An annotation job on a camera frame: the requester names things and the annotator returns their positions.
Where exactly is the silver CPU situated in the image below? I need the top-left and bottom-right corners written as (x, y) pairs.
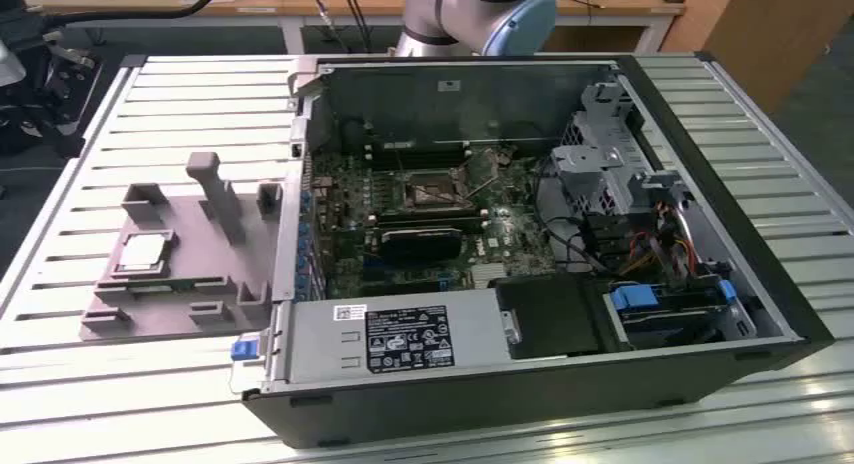
top-left (113, 232), bottom-right (169, 275)

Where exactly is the black RAM slot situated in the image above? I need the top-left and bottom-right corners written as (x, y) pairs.
top-left (364, 145), bottom-right (468, 158)
top-left (365, 156), bottom-right (468, 171)
top-left (376, 208), bottom-right (485, 221)
top-left (377, 217), bottom-right (487, 231)

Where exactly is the CPU socket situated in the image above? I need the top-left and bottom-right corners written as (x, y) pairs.
top-left (399, 171), bottom-right (468, 215)

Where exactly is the grey parts rack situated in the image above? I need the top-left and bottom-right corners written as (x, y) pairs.
top-left (77, 151), bottom-right (288, 343)

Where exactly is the wooden desk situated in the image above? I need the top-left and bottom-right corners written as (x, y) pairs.
top-left (38, 0), bottom-right (688, 55)

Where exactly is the green RAM stick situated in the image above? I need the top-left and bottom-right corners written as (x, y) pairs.
top-left (129, 278), bottom-right (201, 291)

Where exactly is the green motherboard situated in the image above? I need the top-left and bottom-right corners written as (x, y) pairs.
top-left (302, 146), bottom-right (561, 300)

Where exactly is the blue case latch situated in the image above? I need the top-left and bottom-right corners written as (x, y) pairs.
top-left (229, 336), bottom-right (260, 363)

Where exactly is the silver power supply with label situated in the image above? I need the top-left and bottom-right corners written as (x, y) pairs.
top-left (276, 297), bottom-right (519, 385)

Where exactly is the metal socket cover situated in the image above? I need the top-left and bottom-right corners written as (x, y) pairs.
top-left (456, 146), bottom-right (519, 198)

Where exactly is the grey metal drive cage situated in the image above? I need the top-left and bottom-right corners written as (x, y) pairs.
top-left (549, 83), bottom-right (688, 218)

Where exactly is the black plastic shroud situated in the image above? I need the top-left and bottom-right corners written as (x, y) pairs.
top-left (492, 273), bottom-right (625, 360)

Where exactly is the black open PC case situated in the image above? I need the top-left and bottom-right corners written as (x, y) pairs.
top-left (240, 53), bottom-right (836, 450)

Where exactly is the hard disk in blue carrier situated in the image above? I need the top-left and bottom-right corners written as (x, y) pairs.
top-left (607, 281), bottom-right (735, 346)

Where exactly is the brown wooden cabinet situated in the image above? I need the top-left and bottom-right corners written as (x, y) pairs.
top-left (679, 0), bottom-right (854, 115)

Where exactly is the thick black cable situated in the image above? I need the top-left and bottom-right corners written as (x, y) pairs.
top-left (38, 0), bottom-right (228, 28)

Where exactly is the yellow and red wire bundle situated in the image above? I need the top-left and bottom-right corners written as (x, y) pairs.
top-left (616, 228), bottom-right (699, 278)

